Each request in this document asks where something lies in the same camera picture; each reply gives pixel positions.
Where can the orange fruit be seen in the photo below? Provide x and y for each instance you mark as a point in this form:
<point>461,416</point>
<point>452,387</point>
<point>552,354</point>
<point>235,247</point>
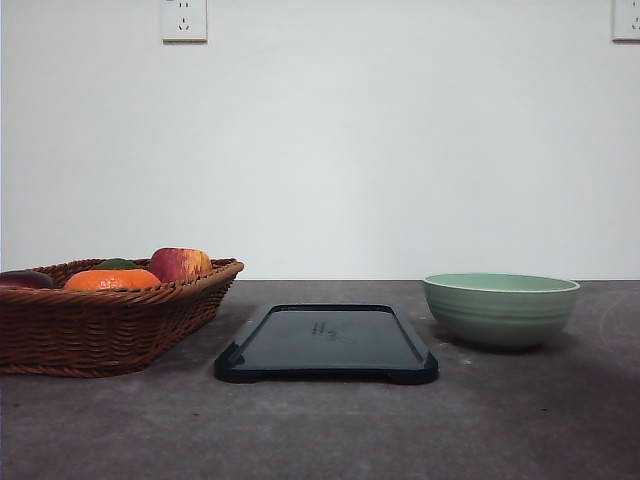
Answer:
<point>112,279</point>

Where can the light green ceramic bowl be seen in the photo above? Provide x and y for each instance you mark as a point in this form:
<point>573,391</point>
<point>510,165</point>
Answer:
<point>490,310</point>

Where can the dark purple fruit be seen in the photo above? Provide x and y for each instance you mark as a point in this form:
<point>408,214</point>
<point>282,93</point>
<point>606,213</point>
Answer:
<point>26,278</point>

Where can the red yellow apple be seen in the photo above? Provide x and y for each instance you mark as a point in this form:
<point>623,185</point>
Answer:
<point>180,265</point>

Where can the dark green fruit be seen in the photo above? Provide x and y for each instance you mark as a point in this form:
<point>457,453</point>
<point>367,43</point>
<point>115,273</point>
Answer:
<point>117,264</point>

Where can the white wall socket right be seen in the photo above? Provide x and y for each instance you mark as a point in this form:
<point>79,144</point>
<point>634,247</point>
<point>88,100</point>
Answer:
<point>625,23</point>

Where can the white wall socket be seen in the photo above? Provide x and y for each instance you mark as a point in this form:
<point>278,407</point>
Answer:
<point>183,22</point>
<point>625,23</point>

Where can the white wall socket left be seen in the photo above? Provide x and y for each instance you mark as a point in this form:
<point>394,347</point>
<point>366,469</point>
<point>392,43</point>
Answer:
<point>183,22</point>

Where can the brown wicker basket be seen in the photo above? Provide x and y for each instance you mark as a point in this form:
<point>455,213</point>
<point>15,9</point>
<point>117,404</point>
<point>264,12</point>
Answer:
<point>95,333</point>

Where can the dark teal rectangular tray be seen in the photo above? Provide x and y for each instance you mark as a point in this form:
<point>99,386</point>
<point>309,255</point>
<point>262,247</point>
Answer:
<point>325,341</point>

